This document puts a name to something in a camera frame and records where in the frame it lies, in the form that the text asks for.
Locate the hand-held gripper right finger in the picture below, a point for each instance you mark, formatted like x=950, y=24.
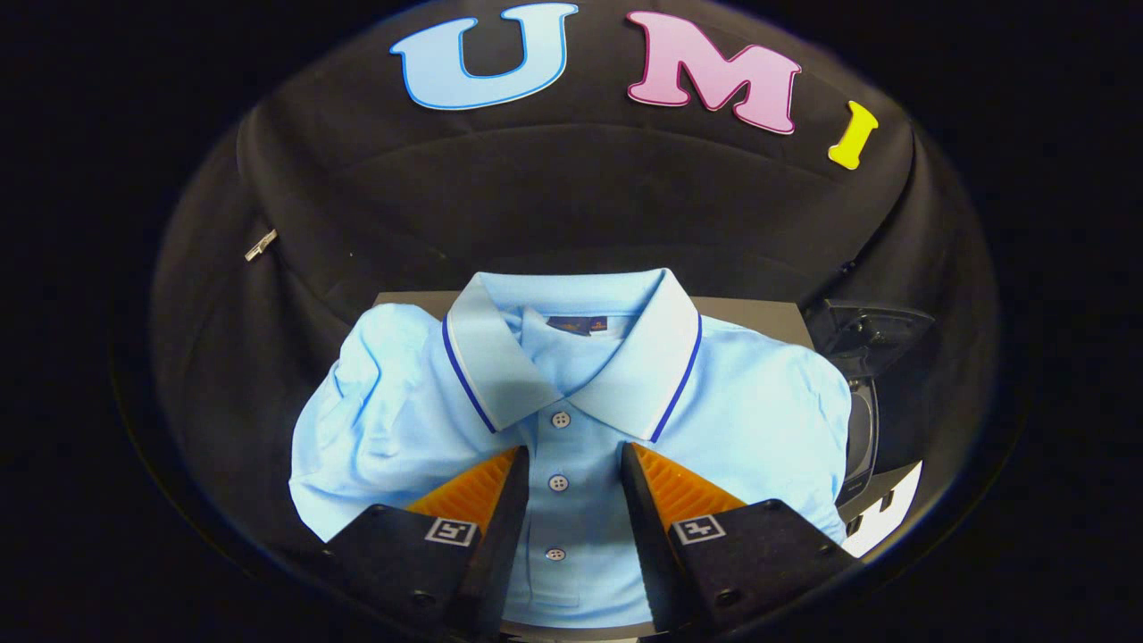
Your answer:
x=652, y=554

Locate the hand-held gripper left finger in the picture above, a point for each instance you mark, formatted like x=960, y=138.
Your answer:
x=496, y=554

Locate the light blue polo shirt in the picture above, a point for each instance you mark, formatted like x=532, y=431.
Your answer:
x=759, y=420

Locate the grey washing machine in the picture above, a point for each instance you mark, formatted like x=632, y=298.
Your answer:
x=862, y=438

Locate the silver metal clip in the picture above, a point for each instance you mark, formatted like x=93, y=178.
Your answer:
x=261, y=246

